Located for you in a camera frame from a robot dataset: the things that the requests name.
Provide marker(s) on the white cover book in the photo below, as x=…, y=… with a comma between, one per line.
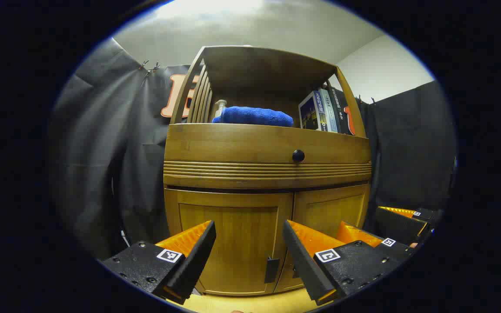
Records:
x=309, y=115

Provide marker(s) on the wooden cabinet door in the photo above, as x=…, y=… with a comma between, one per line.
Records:
x=242, y=243
x=328, y=211

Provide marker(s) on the clear pump bottle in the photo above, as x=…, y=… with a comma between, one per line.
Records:
x=220, y=108

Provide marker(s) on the blue folded towel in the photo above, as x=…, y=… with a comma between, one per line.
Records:
x=255, y=116

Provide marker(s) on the wooden double-door shoe cabinet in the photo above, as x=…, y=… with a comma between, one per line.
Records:
x=233, y=176

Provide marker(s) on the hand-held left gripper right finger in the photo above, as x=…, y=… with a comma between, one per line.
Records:
x=305, y=269

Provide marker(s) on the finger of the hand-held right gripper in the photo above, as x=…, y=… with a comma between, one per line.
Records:
x=396, y=226
x=359, y=234

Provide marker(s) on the black backdrop cloth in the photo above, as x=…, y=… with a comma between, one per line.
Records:
x=102, y=152

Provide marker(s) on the wooden drawer with black knob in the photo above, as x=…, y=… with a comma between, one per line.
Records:
x=233, y=145

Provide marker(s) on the dark spine book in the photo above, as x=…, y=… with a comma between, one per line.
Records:
x=339, y=111

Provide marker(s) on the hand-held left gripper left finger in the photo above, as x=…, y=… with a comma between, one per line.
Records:
x=194, y=265

